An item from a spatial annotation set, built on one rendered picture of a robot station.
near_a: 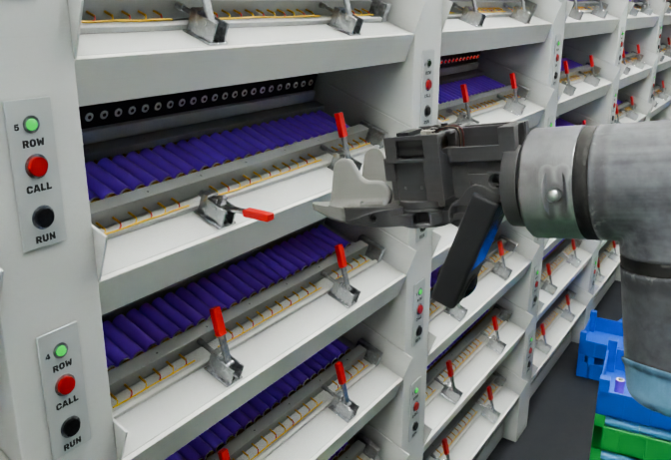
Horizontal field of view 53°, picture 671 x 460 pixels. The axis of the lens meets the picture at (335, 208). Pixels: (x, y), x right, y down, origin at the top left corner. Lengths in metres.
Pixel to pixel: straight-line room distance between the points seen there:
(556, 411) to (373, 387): 1.14
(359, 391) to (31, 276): 0.71
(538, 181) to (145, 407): 0.50
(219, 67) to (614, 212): 0.42
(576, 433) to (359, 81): 1.38
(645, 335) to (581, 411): 1.75
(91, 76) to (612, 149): 0.43
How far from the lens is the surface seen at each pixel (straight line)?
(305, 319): 0.98
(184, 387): 0.84
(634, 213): 0.52
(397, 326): 1.22
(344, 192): 0.63
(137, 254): 0.70
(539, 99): 1.75
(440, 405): 1.54
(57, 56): 0.61
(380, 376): 1.24
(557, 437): 2.16
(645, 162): 0.52
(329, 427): 1.11
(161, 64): 0.68
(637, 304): 0.55
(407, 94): 1.10
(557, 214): 0.54
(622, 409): 1.52
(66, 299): 0.64
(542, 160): 0.54
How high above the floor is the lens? 1.19
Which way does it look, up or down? 17 degrees down
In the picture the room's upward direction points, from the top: straight up
